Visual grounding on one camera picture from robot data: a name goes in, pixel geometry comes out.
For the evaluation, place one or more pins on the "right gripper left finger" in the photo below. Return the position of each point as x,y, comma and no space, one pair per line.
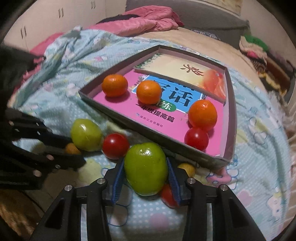
62,220

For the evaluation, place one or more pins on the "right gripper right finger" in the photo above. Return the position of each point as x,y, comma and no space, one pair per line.
230,219

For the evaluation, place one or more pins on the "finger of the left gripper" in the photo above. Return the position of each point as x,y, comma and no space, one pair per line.
38,131
46,159

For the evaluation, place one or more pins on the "brown longan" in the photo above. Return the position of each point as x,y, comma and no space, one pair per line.
190,169
72,149

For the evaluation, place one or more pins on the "red cherry tomato front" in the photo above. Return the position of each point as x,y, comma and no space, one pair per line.
197,138

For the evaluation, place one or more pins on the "red cherry tomato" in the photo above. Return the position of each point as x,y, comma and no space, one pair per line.
197,138
167,197
115,146

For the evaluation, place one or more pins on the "oval green jujube fruit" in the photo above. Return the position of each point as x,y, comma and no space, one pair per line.
146,168

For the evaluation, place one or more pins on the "orange tangerine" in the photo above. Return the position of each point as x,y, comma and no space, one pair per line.
149,92
203,114
114,85

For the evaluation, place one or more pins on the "Hello Kitty blue quilt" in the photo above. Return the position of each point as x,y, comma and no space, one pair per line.
259,173

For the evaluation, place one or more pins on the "red cherry tomato right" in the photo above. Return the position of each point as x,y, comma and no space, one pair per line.
167,197

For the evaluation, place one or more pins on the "pear-shaped green fruit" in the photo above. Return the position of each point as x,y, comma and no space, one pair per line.
86,135

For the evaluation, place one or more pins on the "red cherry tomato middle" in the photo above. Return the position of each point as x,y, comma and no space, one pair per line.
115,146

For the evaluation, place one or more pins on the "pink Chinese workbook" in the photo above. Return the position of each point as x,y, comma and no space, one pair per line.
170,116

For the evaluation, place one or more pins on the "white wardrobe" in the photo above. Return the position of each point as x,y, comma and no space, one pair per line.
44,18

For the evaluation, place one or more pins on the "grey cardboard box tray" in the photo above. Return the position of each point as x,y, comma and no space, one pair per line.
229,113

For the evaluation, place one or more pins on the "white grey crumpled cloth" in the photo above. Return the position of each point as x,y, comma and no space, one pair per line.
286,117

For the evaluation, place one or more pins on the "beige orange notebook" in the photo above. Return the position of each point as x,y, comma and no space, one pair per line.
187,72

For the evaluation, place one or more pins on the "black garment on bed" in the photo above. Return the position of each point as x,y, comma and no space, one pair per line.
116,18

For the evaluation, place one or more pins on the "pile of folded clothes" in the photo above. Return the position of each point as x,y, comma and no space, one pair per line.
275,72

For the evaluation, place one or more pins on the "beige bed sheet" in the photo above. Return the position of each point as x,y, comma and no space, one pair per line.
223,52

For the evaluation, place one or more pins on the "pink quilted blanket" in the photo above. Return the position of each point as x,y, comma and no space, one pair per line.
145,19

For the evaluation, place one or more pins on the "blue patterned pillow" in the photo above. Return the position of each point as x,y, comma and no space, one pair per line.
208,34

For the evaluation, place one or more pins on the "grey headboard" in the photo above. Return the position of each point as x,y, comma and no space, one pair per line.
203,17

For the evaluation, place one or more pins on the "framed wall picture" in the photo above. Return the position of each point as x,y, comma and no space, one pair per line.
233,6

